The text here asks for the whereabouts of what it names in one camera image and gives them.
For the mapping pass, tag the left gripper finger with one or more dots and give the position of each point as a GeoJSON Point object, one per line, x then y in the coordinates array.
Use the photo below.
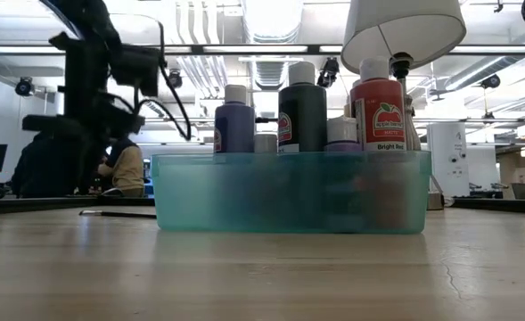
{"type": "Point", "coordinates": [100, 160]}
{"type": "Point", "coordinates": [84, 160]}

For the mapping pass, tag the large blue paint bottle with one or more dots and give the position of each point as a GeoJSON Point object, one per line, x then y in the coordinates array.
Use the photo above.
{"type": "Point", "coordinates": [234, 125]}

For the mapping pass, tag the large black paint bottle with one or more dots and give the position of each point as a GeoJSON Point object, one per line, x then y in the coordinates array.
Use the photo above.
{"type": "Point", "coordinates": [302, 111]}

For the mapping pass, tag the small purple paint bottle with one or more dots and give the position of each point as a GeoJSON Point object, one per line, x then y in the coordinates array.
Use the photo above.
{"type": "Point", "coordinates": [343, 134]}

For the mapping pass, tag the large red paint bottle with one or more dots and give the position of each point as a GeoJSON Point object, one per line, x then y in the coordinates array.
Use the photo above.
{"type": "Point", "coordinates": [378, 98]}

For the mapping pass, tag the person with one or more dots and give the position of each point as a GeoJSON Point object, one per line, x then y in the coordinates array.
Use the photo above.
{"type": "Point", "coordinates": [43, 169]}
{"type": "Point", "coordinates": [126, 169]}

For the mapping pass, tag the teal translucent plastic bin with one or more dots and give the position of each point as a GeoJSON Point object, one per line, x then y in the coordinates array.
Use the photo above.
{"type": "Point", "coordinates": [199, 196]}

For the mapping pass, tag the black overhead beam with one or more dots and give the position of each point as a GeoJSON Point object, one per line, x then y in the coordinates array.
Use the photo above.
{"type": "Point", "coordinates": [244, 49]}

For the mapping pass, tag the white shade table lamp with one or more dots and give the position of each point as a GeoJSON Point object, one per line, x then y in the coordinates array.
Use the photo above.
{"type": "Point", "coordinates": [400, 27]}

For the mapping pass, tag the white round column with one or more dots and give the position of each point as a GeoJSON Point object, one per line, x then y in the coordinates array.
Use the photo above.
{"type": "Point", "coordinates": [449, 151]}

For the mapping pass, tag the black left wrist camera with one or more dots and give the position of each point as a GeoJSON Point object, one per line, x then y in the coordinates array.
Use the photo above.
{"type": "Point", "coordinates": [135, 67]}

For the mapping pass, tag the black aluminium table frame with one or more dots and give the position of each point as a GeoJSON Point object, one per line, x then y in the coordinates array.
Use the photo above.
{"type": "Point", "coordinates": [43, 203]}

